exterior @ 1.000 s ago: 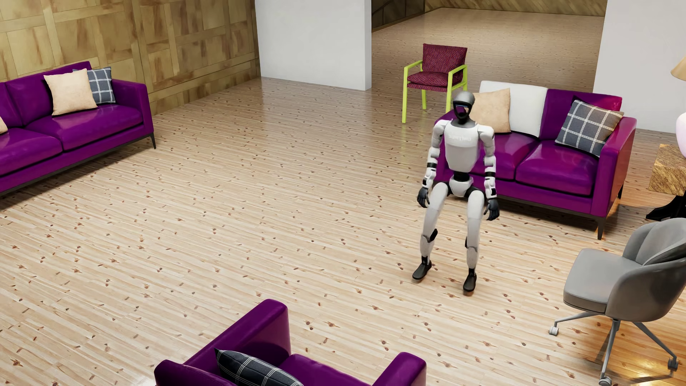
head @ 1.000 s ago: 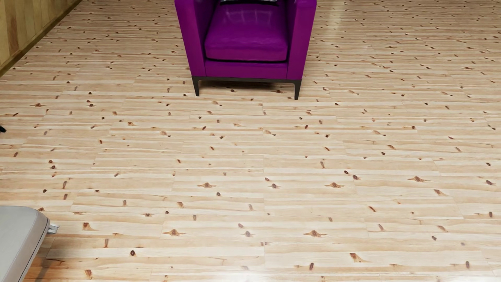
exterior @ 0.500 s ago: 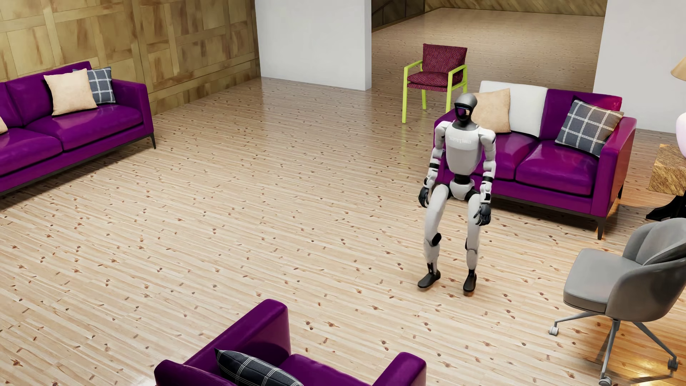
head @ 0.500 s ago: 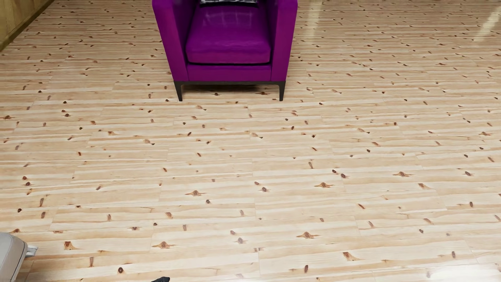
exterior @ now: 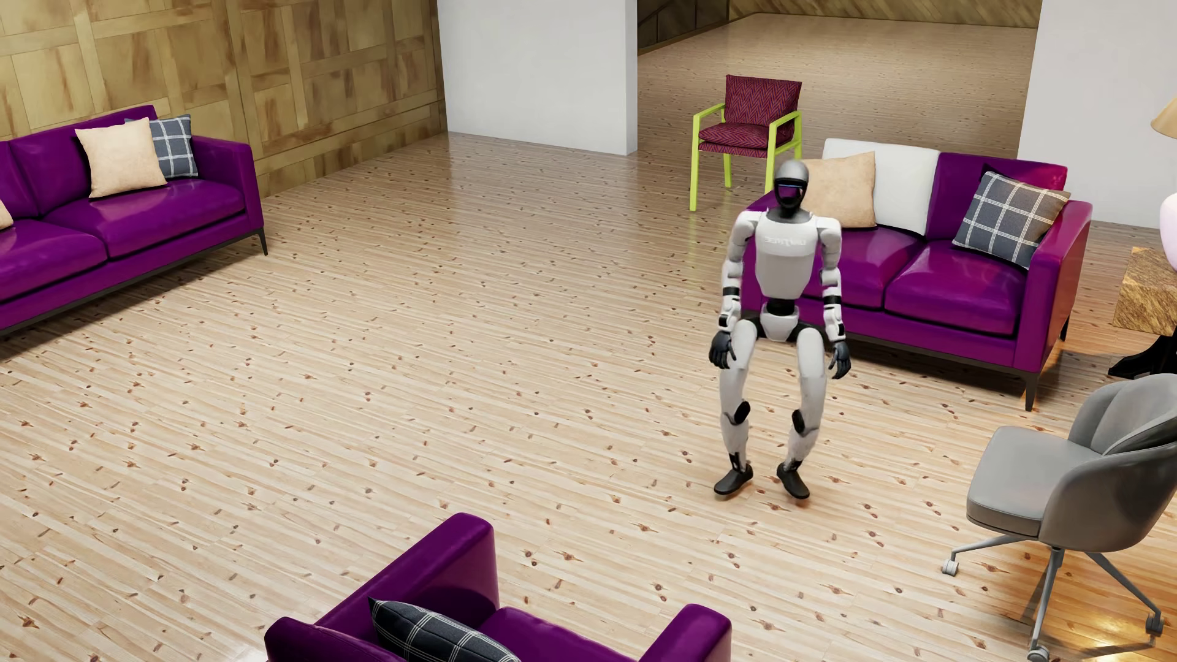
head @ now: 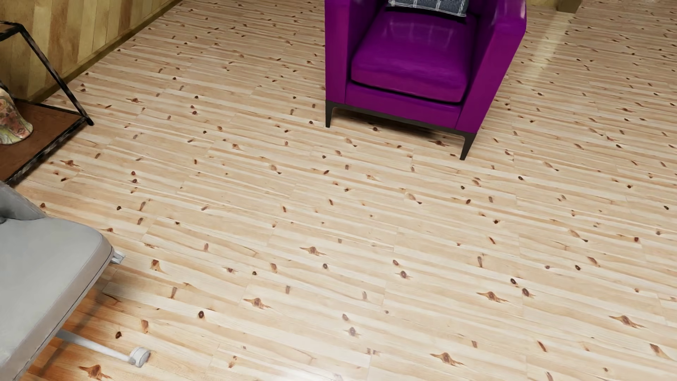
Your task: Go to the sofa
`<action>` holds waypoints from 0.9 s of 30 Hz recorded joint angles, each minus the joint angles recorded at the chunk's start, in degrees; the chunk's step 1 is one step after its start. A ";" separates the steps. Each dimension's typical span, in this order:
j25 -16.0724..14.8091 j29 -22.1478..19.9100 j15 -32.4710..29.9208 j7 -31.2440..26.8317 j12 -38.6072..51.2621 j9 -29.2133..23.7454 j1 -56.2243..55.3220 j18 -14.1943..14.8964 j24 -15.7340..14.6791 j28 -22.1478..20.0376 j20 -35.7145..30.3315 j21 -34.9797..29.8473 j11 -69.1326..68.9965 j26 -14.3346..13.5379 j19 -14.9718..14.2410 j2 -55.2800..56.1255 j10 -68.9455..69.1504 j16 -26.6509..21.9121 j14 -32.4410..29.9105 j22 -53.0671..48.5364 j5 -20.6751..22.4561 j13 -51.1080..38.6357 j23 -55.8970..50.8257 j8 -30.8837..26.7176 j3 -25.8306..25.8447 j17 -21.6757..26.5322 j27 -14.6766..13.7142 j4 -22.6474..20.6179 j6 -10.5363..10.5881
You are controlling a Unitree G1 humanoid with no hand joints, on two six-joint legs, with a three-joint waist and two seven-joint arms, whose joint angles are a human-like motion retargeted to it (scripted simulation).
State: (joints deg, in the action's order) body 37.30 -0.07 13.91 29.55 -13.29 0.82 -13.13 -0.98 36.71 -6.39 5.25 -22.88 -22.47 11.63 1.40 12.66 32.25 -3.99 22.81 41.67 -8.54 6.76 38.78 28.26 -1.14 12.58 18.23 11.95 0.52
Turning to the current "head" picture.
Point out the grey upholstered sofa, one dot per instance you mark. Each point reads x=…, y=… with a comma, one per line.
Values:
x=42, y=275

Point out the purple armchair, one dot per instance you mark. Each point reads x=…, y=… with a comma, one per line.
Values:
x=412, y=58

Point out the grey plaid cushion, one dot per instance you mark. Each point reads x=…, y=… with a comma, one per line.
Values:
x=429, y=6

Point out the wooden furniture base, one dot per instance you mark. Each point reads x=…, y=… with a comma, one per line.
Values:
x=568, y=5

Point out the floral ceramic vase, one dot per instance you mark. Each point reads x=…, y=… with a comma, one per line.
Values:
x=10, y=120

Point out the black frame wooden side table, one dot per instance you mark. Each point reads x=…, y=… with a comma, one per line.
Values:
x=37, y=132

